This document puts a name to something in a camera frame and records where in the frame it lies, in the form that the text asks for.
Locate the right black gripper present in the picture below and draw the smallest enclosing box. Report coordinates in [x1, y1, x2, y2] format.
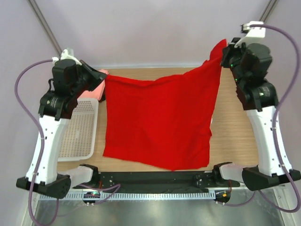
[220, 37, 253, 87]

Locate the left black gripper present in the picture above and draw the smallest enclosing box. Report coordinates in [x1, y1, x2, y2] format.
[71, 60, 106, 98]

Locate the red t-shirt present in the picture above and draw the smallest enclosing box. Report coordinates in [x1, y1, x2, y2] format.
[103, 40, 227, 171]

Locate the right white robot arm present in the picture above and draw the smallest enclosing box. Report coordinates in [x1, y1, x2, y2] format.
[212, 42, 301, 191]

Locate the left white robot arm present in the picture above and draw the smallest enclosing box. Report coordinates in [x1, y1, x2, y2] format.
[16, 57, 107, 199]

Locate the folded pink t-shirt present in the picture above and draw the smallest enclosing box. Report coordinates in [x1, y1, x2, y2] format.
[79, 81, 105, 101]

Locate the folded black t-shirt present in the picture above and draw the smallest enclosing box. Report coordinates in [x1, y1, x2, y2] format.
[99, 93, 106, 102]

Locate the white perforated plastic basket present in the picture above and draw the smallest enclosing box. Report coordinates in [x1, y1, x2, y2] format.
[58, 98, 99, 162]

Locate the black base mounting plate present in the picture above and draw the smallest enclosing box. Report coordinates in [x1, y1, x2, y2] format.
[86, 171, 240, 194]

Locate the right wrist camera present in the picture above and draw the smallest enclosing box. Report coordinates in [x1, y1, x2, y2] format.
[235, 21, 266, 48]

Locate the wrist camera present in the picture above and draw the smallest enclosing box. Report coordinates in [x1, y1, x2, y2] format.
[235, 21, 266, 48]
[52, 48, 80, 65]

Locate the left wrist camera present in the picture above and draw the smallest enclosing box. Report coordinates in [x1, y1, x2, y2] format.
[52, 48, 80, 65]

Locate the right aluminium frame post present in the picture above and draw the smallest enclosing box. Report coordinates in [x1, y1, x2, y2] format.
[259, 0, 279, 23]

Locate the aluminium frame post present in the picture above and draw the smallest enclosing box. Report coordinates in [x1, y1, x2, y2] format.
[259, 0, 279, 23]
[27, 0, 62, 56]

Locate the left aluminium frame post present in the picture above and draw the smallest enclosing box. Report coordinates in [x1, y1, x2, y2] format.
[27, 0, 62, 56]

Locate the white slotted cable duct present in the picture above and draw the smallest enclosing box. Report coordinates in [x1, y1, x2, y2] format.
[64, 191, 216, 201]

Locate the aluminium front rail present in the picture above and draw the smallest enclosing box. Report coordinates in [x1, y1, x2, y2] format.
[68, 171, 286, 192]

